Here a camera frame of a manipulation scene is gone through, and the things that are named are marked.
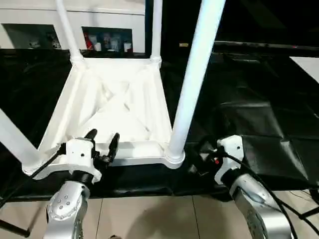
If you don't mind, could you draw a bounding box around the white plastic table top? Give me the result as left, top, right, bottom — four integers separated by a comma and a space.
22, 56, 186, 180

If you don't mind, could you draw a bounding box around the white plastic table leg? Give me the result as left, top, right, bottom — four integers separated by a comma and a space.
54, 0, 84, 63
165, 0, 226, 160
0, 108, 40, 170
151, 0, 162, 62

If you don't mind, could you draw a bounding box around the black table mat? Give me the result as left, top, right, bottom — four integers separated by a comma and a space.
0, 47, 319, 202

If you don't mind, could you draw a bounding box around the black stand base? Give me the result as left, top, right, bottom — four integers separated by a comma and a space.
299, 206, 319, 221

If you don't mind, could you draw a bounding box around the dark metal rod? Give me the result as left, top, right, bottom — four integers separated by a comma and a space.
214, 41, 319, 50

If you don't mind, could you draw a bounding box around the white glass-door cabinet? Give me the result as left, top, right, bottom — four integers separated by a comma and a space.
0, 0, 147, 53

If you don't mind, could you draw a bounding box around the white flat board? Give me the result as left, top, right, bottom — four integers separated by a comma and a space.
289, 56, 319, 84

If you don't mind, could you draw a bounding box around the black backdrop cloth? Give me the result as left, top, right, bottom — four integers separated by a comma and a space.
159, 0, 319, 55

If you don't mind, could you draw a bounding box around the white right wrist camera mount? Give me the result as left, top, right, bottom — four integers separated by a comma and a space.
214, 135, 244, 185

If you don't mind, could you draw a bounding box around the black left wrist camera cable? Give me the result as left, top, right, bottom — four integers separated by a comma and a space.
0, 145, 67, 207

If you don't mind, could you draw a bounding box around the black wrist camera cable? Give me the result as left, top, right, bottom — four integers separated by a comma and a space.
0, 145, 67, 207
211, 148, 319, 239

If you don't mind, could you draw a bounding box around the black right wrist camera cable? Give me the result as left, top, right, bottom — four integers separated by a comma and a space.
211, 148, 319, 239

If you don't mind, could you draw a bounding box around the black metal table frame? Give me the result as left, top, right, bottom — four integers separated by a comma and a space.
0, 199, 43, 237

